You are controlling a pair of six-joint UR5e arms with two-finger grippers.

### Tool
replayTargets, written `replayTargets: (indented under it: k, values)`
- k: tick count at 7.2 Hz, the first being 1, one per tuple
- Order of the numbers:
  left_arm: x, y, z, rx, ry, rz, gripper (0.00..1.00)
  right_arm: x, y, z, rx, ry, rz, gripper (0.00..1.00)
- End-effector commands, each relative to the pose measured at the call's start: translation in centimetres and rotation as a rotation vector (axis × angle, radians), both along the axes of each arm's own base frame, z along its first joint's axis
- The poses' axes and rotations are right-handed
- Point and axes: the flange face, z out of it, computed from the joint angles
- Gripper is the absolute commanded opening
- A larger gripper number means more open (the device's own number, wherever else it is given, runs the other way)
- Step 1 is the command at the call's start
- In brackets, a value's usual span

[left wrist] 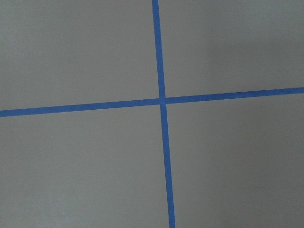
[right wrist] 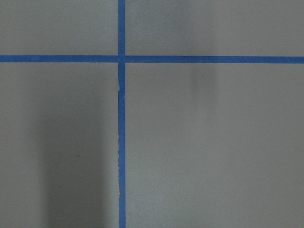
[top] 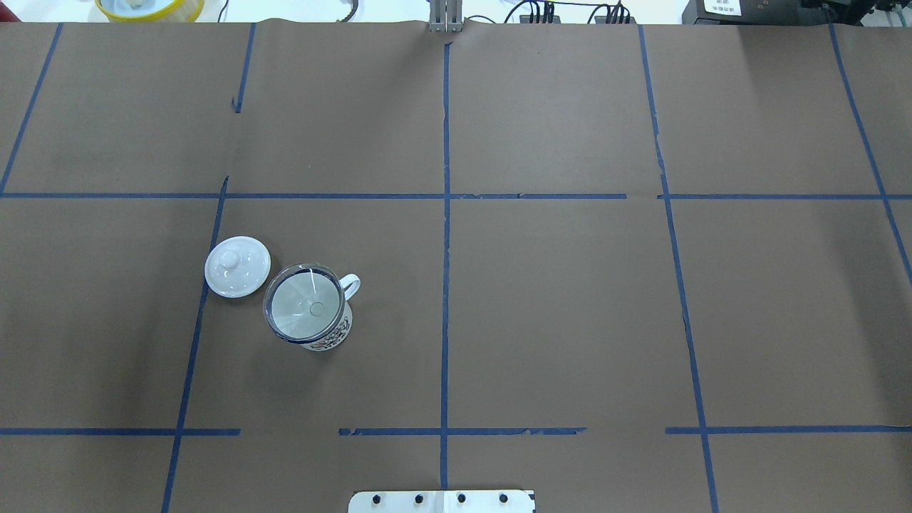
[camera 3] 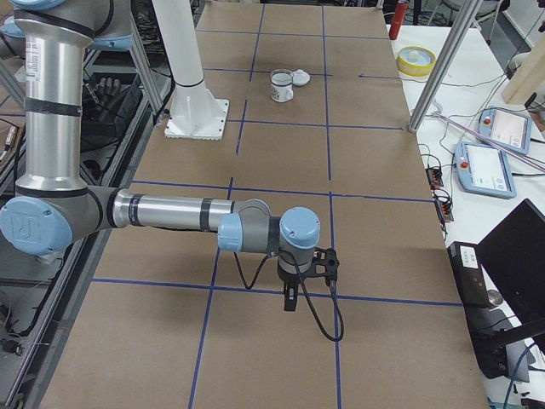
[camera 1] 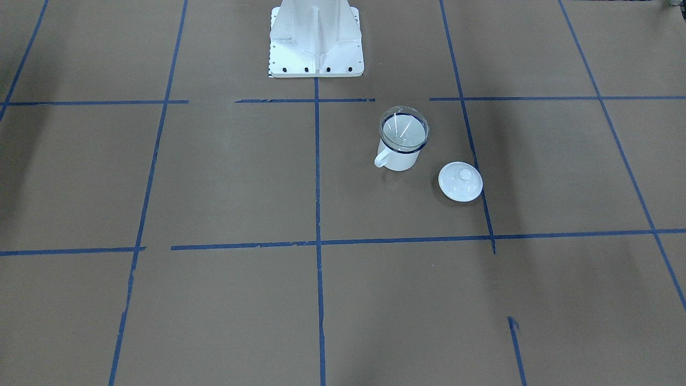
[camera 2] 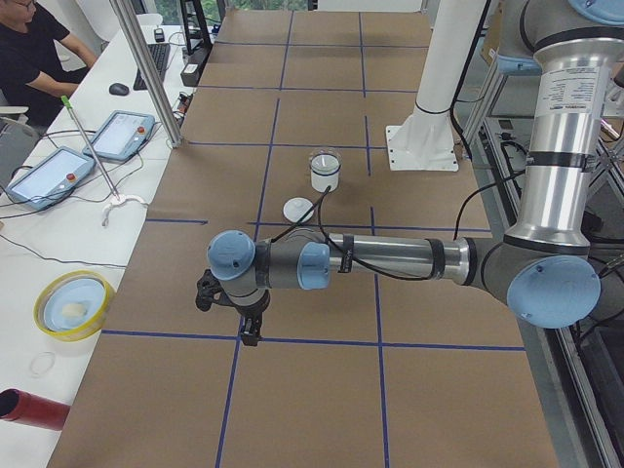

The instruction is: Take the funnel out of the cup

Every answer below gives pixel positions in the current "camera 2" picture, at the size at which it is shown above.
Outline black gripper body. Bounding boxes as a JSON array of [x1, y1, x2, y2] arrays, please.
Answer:
[[231, 290, 270, 319]]

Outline clear glass funnel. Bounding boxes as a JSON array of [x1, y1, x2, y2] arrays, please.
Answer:
[[309, 150, 341, 176]]

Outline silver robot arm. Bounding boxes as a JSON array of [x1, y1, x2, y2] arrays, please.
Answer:
[[196, 1, 623, 346]]

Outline white enamel mug blue rim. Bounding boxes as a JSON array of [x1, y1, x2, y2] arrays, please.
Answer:
[[310, 170, 340, 192]]

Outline white hook clamp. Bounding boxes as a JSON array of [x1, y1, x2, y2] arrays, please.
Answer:
[[101, 194, 148, 227]]

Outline yellow tape roll with dish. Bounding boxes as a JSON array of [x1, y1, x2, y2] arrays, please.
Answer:
[[33, 270, 116, 342]]

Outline far blue teach pendant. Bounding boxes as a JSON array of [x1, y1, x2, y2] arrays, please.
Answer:
[[89, 110, 156, 162]]

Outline blue teach pendant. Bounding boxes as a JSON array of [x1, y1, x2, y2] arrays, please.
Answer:
[[6, 146, 96, 211], [89, 110, 156, 162]]

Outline black box device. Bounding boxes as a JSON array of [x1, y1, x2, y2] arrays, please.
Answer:
[[180, 49, 211, 88]]

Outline red cylinder tube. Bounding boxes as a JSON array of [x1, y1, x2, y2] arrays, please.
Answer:
[[1, 389, 70, 431]]

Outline near blue teach pendant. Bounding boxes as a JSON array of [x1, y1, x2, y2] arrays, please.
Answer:
[[6, 146, 96, 211]]

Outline black computer mouse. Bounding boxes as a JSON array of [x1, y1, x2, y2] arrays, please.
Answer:
[[108, 83, 130, 97]]

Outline black keyboard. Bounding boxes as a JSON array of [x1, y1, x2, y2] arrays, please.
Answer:
[[132, 42, 172, 92]]

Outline metal rod with green tip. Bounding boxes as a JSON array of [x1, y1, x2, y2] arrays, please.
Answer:
[[60, 95, 120, 198]]

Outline seated person in black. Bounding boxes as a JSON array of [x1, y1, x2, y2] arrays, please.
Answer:
[[1, 1, 97, 128]]

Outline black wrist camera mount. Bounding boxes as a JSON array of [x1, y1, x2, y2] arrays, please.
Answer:
[[195, 269, 231, 312]]

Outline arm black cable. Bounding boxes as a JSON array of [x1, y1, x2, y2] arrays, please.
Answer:
[[270, 184, 527, 283]]

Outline white pedestal column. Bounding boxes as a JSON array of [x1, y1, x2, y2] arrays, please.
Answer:
[[386, 0, 488, 172]]

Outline aluminium frame post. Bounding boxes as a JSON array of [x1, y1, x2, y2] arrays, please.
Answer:
[[109, 0, 182, 148]]

